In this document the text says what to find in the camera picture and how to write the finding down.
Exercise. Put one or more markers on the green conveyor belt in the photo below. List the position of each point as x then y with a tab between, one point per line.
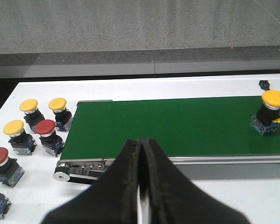
183	127

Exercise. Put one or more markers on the small black connector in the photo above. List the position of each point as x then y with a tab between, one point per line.
264	85

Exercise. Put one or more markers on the aluminium conveyor side rail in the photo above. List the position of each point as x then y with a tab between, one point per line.
228	159

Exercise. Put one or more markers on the left grey stone counter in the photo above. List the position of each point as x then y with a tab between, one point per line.
74	38

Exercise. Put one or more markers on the yellow mushroom push button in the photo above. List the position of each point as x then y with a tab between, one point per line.
32	114
21	142
63	116
267	118

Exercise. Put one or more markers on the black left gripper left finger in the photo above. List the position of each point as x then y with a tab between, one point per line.
112	199

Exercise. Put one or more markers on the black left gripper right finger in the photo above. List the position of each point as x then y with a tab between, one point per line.
174	199

